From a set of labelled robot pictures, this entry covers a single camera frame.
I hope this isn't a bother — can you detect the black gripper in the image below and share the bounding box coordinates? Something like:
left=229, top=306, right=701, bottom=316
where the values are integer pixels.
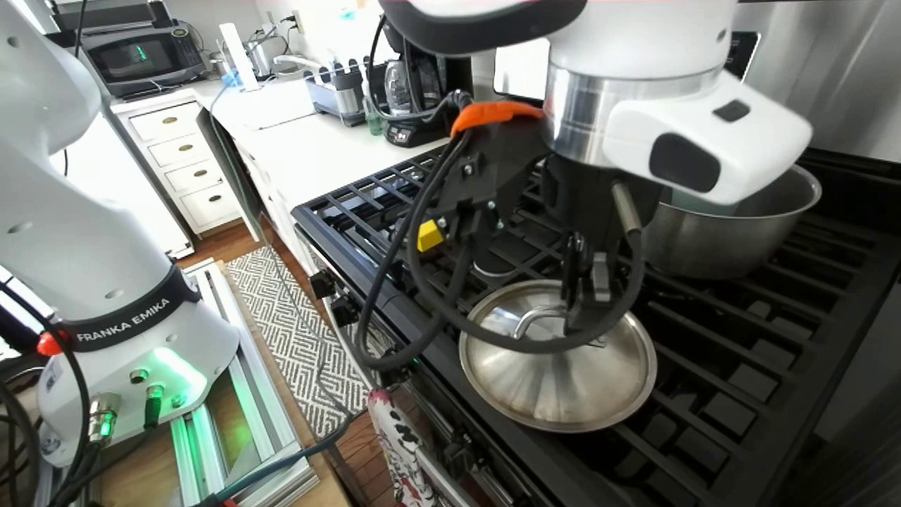
left=543, top=151, right=666, bottom=333

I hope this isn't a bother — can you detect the silver pot lid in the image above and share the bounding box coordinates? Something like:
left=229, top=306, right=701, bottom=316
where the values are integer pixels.
left=457, top=277, right=661, bottom=437

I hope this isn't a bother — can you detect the black gas stove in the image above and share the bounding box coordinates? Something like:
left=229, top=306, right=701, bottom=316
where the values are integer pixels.
left=291, top=25, right=901, bottom=507

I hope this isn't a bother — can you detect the black stove knob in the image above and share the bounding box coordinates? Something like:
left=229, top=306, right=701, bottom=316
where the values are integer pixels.
left=328, top=294, right=367, bottom=333
left=376, top=354, right=418, bottom=392
left=307, top=264, right=343, bottom=302

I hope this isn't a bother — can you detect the yellow rectangular block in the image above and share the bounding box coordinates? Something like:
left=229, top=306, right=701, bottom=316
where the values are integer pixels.
left=414, top=218, right=447, bottom=256

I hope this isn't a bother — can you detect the black coffee maker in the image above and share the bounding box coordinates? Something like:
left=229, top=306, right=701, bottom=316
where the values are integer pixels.
left=379, top=18, right=478, bottom=150

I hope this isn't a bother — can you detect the patterned dish towel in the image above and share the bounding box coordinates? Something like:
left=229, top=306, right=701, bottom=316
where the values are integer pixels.
left=364, top=382, right=474, bottom=507

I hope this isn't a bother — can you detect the glass coffee carafe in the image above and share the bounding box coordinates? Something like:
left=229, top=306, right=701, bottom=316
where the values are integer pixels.
left=384, top=60, right=422, bottom=122

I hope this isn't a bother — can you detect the soap pump bottle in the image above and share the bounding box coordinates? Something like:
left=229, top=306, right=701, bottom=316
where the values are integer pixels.
left=360, top=78, right=390, bottom=137

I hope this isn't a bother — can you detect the grey patterned rug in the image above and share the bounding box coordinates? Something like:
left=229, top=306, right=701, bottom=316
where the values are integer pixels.
left=224, top=244, right=395, bottom=442

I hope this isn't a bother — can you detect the dark countertop organizer bin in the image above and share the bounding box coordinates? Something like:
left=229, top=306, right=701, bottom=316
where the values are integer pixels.
left=307, top=61, right=370, bottom=126

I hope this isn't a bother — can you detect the black dishwasher panel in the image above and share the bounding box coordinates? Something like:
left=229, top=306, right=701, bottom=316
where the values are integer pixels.
left=194, top=105, right=277, bottom=244

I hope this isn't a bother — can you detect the white paper roll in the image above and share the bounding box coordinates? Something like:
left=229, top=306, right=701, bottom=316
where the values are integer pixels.
left=218, top=20, right=262, bottom=94

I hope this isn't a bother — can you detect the white drawer cabinet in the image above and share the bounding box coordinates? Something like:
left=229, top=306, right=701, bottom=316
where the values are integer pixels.
left=110, top=88, right=248, bottom=236

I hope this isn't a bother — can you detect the black countertop oven appliance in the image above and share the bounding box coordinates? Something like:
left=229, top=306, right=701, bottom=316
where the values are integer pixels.
left=52, top=0, right=215, bottom=101

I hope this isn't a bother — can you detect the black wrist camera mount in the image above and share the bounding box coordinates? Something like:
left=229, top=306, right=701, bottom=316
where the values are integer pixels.
left=436, top=115, right=553, bottom=226

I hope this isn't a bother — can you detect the silver pot with handle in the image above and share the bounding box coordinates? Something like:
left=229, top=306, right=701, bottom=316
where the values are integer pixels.
left=643, top=163, right=826, bottom=282

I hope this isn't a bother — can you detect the orange cable strap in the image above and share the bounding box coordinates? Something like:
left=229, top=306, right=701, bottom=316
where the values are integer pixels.
left=447, top=95, right=549, bottom=140

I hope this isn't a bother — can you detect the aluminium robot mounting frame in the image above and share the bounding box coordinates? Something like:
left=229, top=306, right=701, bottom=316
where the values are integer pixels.
left=167, top=256, right=321, bottom=507

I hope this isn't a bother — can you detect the black floor cable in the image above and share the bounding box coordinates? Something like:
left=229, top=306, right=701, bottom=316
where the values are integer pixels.
left=194, top=411, right=371, bottom=507

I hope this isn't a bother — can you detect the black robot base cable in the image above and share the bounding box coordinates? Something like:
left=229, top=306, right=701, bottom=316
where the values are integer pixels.
left=0, top=318, right=108, bottom=507

